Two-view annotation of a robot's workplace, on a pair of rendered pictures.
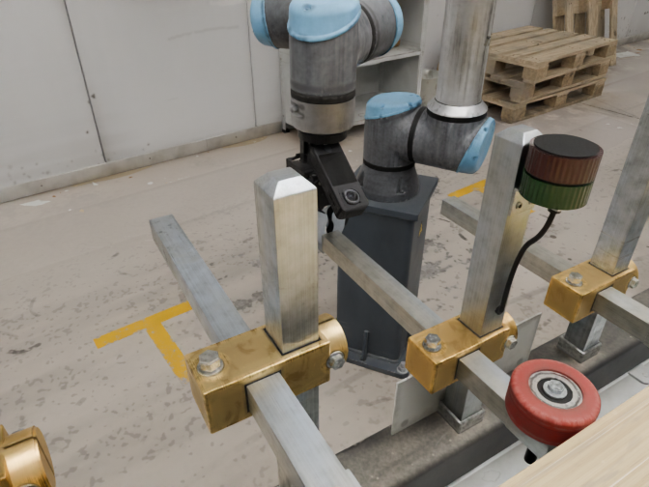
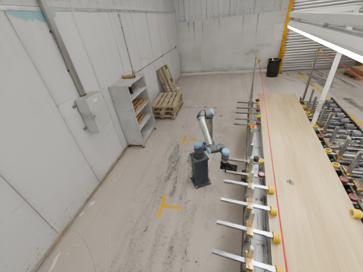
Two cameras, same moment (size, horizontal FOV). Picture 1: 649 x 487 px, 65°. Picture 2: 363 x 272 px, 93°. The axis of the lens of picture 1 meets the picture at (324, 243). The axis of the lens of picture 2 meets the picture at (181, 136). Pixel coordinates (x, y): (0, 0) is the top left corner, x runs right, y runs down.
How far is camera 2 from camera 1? 1.84 m
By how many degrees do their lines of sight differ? 31
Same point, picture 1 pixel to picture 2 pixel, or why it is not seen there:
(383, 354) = (206, 182)
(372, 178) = (199, 156)
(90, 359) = (161, 219)
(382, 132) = (200, 149)
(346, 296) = (198, 176)
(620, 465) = (268, 176)
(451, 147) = not seen: hidden behind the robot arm
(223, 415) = not seen: hidden behind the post
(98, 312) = (149, 211)
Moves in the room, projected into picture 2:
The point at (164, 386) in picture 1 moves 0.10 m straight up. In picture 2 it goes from (180, 212) to (179, 209)
